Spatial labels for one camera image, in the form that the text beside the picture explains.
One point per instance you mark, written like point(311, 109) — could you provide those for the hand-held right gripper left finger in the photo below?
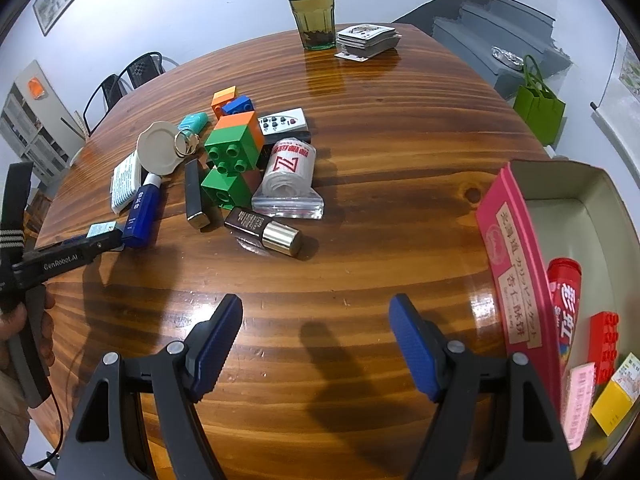
point(220, 340)

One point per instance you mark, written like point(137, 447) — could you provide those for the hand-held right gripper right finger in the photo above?
point(415, 345)

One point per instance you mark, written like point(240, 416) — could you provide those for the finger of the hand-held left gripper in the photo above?
point(102, 247)

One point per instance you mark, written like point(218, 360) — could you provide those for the small teal label packet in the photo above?
point(102, 230)

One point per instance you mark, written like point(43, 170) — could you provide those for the blue bottle with white cap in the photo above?
point(137, 215)

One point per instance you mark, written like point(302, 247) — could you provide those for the white tissue packet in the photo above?
point(125, 180)

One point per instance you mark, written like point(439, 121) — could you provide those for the white scalloped plate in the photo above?
point(157, 147)

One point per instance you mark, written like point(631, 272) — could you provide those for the brown bottle with gold cap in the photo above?
point(260, 227)

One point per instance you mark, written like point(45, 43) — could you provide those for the pink tin box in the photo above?
point(515, 260)

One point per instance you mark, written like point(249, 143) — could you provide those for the green and pink toy brick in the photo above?
point(222, 187)

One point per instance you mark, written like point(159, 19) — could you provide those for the green and orange toy brick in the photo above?
point(230, 147)

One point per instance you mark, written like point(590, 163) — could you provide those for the clear zip bag with roll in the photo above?
point(287, 170)

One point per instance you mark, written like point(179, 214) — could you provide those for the orange and yellow toy brick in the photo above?
point(222, 102)

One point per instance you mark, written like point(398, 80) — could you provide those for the blue toy brick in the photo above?
point(239, 105)

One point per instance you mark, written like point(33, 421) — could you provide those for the white remote control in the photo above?
point(282, 121)

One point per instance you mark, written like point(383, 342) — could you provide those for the person's left forearm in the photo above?
point(12, 400)

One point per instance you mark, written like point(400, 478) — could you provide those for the wooden desktop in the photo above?
point(350, 185)

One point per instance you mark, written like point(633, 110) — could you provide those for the person's left hand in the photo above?
point(12, 330)

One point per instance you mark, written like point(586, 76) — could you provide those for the white shelf cabinet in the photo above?
point(30, 130)

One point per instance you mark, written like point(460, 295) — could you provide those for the black metal chair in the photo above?
point(107, 95)
point(142, 67)

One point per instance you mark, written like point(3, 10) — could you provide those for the red candy tube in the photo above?
point(565, 305)

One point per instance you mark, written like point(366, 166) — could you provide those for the pink snack packet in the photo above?
point(577, 400)

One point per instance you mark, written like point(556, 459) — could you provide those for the red toy brick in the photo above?
point(605, 345)

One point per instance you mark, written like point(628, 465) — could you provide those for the yellow small box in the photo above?
point(610, 405)

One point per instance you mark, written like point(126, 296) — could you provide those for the green gift bag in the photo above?
point(537, 110)

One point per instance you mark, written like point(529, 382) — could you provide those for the single playing card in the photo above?
point(350, 56)

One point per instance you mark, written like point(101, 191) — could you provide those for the crumpled foil wrap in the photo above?
point(507, 57)

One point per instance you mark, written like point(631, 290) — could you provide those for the deck of playing cards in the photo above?
point(367, 37)

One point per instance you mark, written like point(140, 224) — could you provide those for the glass of green tea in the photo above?
point(315, 20)

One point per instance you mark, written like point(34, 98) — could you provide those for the grey staircase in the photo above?
point(480, 25)

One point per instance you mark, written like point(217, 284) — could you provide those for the hanging scroll painting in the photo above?
point(627, 75)

